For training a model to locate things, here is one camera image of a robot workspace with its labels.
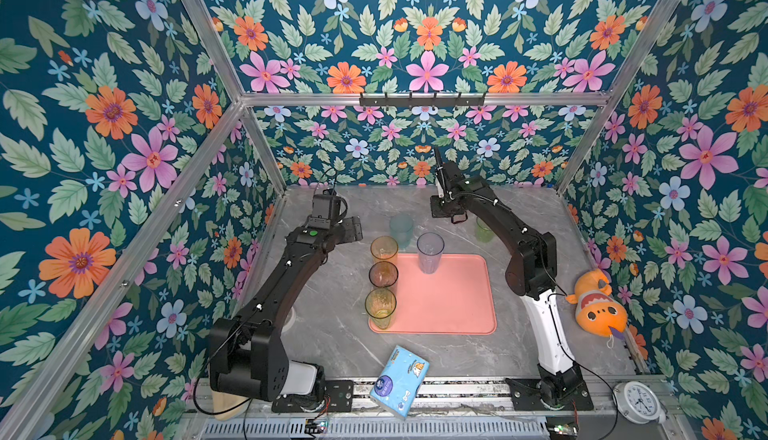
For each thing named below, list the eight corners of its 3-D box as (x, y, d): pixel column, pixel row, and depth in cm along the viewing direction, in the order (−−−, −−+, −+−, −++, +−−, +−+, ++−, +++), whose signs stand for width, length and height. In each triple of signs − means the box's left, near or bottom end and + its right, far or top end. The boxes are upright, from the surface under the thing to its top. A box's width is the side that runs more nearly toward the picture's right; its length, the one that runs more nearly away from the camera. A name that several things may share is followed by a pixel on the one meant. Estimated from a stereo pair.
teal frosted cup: (389, 246, 105) (387, 227, 96) (394, 231, 109) (393, 211, 100) (408, 251, 104) (409, 232, 95) (414, 236, 108) (414, 216, 99)
